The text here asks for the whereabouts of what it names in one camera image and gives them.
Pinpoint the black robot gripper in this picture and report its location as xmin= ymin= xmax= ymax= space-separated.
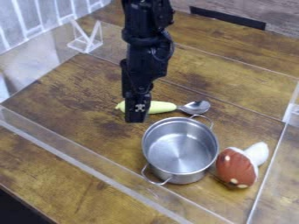
xmin=120 ymin=28 xmax=173 ymax=123

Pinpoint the green handled metal spoon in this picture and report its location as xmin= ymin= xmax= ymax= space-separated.
xmin=114 ymin=101 xmax=210 ymax=115

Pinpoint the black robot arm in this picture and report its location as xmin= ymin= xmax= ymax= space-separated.
xmin=120 ymin=0 xmax=173 ymax=123

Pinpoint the small steel pot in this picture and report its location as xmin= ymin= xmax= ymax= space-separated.
xmin=141 ymin=115 xmax=220 ymax=186

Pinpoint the clear acrylic front barrier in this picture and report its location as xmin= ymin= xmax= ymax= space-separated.
xmin=0 ymin=105 xmax=233 ymax=224

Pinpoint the clear acrylic barrier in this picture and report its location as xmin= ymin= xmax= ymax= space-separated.
xmin=246 ymin=82 xmax=299 ymax=224
xmin=0 ymin=105 xmax=233 ymax=224

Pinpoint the red plush mushroom toy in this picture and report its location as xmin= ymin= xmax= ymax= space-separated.
xmin=216 ymin=142 xmax=268 ymax=189

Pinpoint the black strip on table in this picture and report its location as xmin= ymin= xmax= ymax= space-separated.
xmin=189 ymin=6 xmax=266 ymax=31

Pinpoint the clear acrylic right barrier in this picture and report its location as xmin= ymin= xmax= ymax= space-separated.
xmin=246 ymin=82 xmax=299 ymax=224

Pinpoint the clear acrylic triangle bracket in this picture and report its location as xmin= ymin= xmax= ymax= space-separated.
xmin=66 ymin=20 xmax=102 ymax=53

